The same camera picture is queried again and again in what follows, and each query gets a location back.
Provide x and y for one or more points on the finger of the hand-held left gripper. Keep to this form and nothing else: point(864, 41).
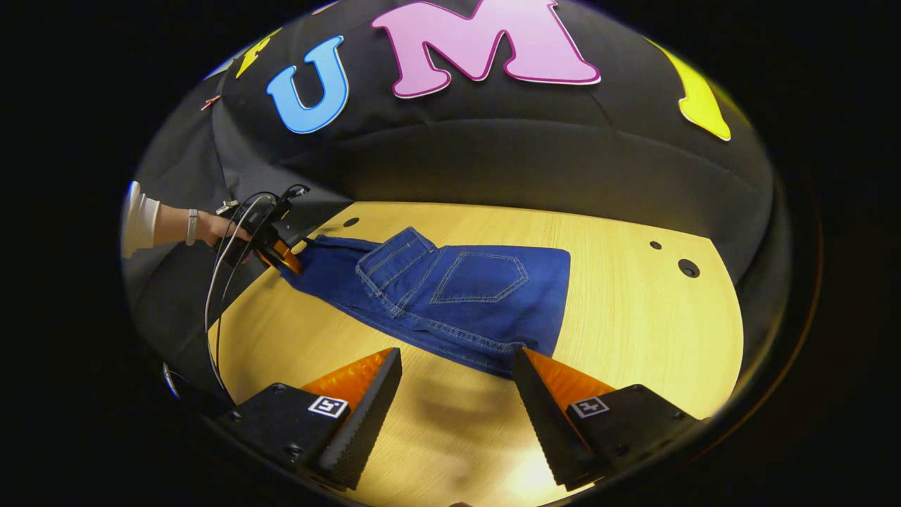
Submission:
point(283, 259)

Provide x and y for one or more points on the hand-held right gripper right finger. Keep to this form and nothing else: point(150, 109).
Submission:
point(545, 422)

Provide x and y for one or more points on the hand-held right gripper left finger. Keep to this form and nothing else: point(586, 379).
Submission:
point(362, 415)

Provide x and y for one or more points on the blue denim jeans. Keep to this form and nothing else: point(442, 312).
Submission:
point(464, 296)

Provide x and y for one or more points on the white wristband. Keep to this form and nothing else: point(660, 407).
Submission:
point(191, 227)

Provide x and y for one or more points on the red clip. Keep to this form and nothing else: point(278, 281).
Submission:
point(211, 103)

